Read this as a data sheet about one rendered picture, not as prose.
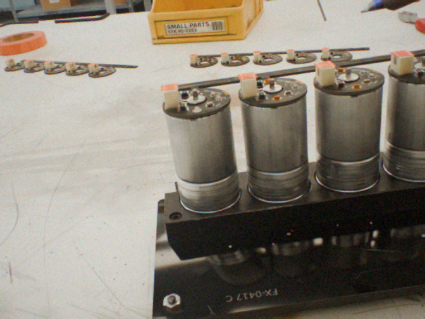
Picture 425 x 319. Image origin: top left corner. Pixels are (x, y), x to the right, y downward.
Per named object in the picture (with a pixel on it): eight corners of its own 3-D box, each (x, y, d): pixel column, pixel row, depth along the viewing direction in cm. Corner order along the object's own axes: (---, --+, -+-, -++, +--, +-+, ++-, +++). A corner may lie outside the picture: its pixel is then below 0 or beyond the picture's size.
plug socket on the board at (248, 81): (264, 95, 17) (263, 77, 17) (241, 99, 17) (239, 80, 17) (261, 87, 18) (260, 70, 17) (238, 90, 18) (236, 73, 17)
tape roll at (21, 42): (-14, 52, 55) (-17, 42, 55) (33, 38, 59) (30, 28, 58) (7, 58, 52) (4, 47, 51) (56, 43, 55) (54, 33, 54)
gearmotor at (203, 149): (246, 226, 19) (233, 106, 16) (184, 235, 19) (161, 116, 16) (238, 192, 21) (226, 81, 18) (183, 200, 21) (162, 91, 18)
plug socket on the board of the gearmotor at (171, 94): (187, 106, 17) (184, 88, 17) (163, 109, 17) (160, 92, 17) (186, 98, 18) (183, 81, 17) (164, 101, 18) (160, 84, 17)
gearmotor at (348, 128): (387, 206, 19) (395, 82, 16) (325, 214, 19) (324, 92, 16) (365, 174, 21) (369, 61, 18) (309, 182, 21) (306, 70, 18)
